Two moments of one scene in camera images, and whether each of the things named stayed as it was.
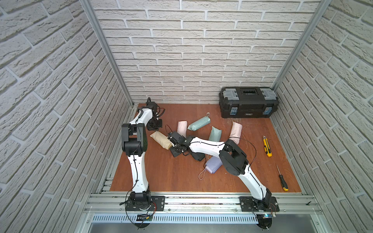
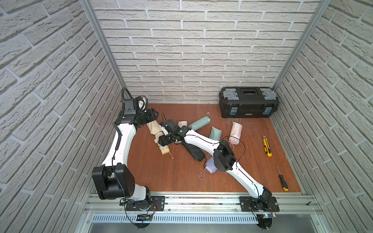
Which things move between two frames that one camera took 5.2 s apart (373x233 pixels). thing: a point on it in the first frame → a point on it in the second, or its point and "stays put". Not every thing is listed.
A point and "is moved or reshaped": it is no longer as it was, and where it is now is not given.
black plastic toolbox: x=247 y=102 stays put
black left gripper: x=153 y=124 → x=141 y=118
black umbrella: x=198 y=156 stays put
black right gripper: x=174 y=153 → x=163 y=140
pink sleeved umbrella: x=235 y=132 stays put
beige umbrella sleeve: x=163 y=140 is moved or reshaped
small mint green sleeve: x=215 y=135 stays put
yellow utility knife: x=267 y=148 stays put
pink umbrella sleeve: x=182 y=127 stays put
